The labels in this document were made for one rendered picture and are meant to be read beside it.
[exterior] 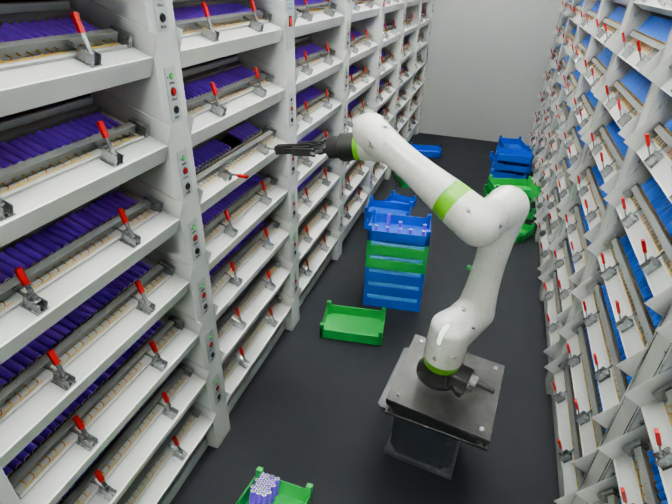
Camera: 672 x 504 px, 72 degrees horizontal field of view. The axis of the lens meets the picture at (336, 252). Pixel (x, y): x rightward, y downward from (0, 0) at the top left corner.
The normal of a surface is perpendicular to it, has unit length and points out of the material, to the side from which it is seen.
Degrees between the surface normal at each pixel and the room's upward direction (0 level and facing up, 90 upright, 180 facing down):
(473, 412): 4
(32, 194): 20
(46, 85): 110
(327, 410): 0
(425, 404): 4
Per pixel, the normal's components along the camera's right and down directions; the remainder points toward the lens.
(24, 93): 0.88, 0.47
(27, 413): 0.36, -0.74
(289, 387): 0.03, -0.86
